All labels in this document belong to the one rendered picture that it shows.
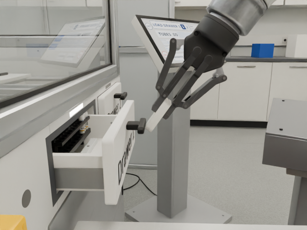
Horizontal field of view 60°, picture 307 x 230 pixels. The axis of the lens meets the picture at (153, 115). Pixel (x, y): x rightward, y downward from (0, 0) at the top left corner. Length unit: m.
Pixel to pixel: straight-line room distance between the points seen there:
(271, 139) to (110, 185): 0.45
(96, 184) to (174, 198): 1.26
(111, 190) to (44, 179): 0.10
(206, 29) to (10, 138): 0.34
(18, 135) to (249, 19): 0.38
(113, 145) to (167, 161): 1.19
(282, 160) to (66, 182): 0.52
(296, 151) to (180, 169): 0.99
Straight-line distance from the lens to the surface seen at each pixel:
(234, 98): 3.54
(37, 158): 0.40
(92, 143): 0.61
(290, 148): 0.74
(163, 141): 1.54
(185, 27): 1.55
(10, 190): 0.34
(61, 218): 0.50
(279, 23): 4.35
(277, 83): 3.65
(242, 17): 0.48
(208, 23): 0.48
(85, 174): 0.44
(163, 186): 1.66
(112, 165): 0.40
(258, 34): 4.22
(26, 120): 0.37
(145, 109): 2.22
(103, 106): 0.71
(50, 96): 0.42
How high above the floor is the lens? 1.06
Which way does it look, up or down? 15 degrees down
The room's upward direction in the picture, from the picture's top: straight up
